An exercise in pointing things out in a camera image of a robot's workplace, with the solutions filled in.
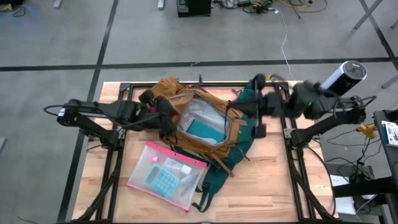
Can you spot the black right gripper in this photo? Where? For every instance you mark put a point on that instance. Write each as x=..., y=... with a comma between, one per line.
x=267, y=104

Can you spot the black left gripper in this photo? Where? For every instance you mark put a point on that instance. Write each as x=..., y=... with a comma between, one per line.
x=161, y=113

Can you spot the tan and green backpack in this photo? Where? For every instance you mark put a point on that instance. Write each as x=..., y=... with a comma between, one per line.
x=168, y=87

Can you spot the white mesh pouch pink trim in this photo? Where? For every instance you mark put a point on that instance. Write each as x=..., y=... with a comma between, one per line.
x=140, y=177

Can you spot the teal calculator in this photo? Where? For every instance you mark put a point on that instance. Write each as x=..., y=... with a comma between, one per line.
x=161, y=182

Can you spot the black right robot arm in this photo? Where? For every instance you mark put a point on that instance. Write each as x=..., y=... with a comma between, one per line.
x=326, y=124

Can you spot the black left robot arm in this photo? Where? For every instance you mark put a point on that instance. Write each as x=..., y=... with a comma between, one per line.
x=93, y=109

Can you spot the teal notebook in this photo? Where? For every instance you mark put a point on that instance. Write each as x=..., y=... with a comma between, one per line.
x=205, y=130

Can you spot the small pink item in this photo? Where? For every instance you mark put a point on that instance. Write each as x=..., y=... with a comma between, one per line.
x=153, y=158

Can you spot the small white block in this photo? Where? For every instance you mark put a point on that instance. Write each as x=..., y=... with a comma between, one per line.
x=186, y=169

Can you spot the white table foot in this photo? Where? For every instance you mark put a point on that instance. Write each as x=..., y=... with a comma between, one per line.
x=57, y=3
x=160, y=3

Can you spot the black computer case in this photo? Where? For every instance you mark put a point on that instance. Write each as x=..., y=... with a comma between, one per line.
x=192, y=7

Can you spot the grey floor box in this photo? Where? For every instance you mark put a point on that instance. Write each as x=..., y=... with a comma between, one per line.
x=348, y=169

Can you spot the white paper sheet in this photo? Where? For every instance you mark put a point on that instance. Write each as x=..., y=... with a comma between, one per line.
x=340, y=182

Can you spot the yellow clamp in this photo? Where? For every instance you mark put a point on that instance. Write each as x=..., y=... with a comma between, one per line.
x=367, y=131

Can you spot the grey folding table leg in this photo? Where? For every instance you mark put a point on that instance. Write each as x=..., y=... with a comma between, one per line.
x=368, y=14
x=390, y=81

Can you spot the white and blue box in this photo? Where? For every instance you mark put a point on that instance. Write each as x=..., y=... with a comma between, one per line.
x=391, y=132

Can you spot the black side cart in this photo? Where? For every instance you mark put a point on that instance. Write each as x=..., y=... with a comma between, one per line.
x=388, y=161

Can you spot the yellow floor object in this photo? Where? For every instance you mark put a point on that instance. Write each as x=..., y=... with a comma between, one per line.
x=5, y=7

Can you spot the black metal table frame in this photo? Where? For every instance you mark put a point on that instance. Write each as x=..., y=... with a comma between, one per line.
x=136, y=84

